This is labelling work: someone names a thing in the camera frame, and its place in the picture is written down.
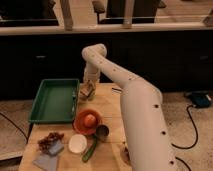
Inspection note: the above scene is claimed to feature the translucent green plastic cup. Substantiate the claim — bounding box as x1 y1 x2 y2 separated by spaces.
82 94 95 102

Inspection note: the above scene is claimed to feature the orange bowl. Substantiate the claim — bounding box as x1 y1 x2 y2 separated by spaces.
73 109 102 135

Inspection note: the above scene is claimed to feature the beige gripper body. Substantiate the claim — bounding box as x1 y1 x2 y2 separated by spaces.
80 80 96 97

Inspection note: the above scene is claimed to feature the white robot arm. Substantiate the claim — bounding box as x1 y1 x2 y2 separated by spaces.
81 44 178 171

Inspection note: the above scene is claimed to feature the black floor cable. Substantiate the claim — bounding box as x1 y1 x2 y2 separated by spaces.
170 104 200 171
0 112 29 141

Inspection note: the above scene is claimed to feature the black floor cable left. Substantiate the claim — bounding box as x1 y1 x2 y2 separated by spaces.
0 112 29 141

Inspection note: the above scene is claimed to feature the blue device on floor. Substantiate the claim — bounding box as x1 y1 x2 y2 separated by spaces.
187 92 212 108

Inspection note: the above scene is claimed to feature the blue grey sponge block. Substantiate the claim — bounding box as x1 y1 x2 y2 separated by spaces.
49 140 64 156

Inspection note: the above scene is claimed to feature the orange peach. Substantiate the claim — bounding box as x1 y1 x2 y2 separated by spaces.
84 114 96 128

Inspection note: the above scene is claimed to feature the green-handled metal scoop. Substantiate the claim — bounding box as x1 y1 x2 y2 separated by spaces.
82 124 109 163

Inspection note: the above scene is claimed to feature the green plastic tray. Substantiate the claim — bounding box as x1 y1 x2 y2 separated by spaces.
28 79 79 124

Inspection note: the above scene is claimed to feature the grey blue cloth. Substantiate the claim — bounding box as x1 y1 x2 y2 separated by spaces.
32 154 58 171

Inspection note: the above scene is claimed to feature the white round lid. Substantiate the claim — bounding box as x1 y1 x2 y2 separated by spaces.
68 134 87 154

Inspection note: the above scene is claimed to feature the black floor cable right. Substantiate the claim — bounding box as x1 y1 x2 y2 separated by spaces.
170 104 200 171

